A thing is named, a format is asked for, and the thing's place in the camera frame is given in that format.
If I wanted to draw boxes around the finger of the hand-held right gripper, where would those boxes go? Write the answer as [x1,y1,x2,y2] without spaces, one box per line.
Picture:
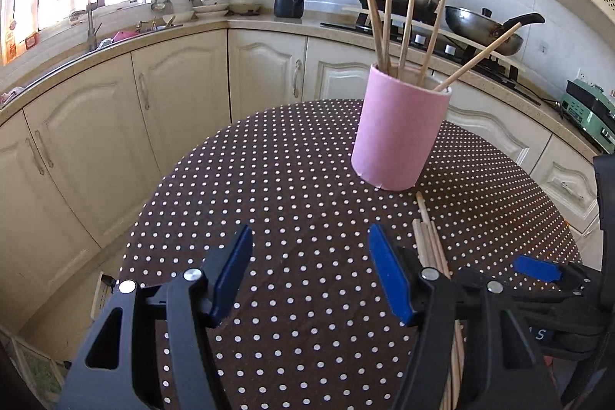
[513,255,606,295]
[459,267,601,334]

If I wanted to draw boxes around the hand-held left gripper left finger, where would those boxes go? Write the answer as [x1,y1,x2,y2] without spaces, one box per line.
[58,225,254,410]

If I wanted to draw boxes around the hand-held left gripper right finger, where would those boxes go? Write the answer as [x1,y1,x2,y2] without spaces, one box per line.
[367,224,560,410]

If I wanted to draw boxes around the bunch of wooden chopsticks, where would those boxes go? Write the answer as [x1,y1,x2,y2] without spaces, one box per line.
[412,191,466,410]

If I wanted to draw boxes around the pink chopstick holder cup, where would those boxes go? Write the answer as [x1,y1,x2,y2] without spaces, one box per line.
[351,63,453,192]

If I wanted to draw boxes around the wooden chopstick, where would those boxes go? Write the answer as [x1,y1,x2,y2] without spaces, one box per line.
[434,22,523,92]
[417,0,447,87]
[359,0,386,71]
[398,0,417,78]
[383,0,395,73]

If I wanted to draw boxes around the green countertop appliance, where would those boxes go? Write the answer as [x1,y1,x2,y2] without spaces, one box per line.
[560,78,615,154]

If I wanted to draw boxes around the cream kitchen base cabinets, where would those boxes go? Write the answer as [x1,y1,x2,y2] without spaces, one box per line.
[0,28,603,339]

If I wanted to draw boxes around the black gas stove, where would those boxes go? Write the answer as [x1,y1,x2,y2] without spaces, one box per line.
[321,4,543,104]

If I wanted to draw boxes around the speckled kitchen countertop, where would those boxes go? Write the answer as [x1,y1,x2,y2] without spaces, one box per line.
[0,16,601,161]

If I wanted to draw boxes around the white plate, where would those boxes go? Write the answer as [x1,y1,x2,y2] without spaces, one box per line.
[192,3,230,18]

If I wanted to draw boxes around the white bowl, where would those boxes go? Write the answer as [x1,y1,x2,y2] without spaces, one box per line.
[228,0,263,16]

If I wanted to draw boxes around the metal sink faucet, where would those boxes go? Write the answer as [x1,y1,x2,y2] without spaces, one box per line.
[58,0,104,51]

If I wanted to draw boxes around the steel wok with black handle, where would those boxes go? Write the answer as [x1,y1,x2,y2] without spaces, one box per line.
[444,5,546,56]

